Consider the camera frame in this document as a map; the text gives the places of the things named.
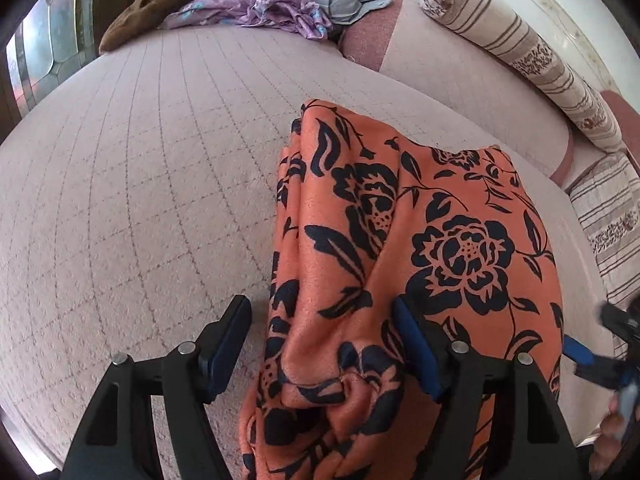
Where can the orange floral garment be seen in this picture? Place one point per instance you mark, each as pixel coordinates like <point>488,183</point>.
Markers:
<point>450,210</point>

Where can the striped bolster pillow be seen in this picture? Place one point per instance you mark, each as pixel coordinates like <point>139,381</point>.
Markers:
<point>500,35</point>

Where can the window with wooden frame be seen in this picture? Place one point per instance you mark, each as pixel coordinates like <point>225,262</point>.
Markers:
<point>45,35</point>

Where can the purple floral cloth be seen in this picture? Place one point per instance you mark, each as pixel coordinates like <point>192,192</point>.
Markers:
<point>260,10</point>

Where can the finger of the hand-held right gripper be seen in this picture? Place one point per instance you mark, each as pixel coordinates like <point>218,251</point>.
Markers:
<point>580,350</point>
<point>617,317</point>

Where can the person's right hand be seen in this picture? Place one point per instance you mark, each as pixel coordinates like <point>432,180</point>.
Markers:
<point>607,435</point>

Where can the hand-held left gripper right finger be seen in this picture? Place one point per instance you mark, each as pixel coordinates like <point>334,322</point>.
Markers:
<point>417,350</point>

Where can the quilted pale pink blanket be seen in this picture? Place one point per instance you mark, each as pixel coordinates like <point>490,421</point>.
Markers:
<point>150,185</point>

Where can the white pink bolster pillow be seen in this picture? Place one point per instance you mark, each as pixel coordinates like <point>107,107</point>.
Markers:
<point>450,75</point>

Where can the brown cloth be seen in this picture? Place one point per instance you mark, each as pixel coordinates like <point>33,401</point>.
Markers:
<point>145,5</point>

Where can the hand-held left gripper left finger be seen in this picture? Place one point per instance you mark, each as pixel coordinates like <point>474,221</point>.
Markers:
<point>227,345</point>

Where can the striped floral flat pillow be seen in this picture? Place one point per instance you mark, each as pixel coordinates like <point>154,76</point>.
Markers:
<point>610,220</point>

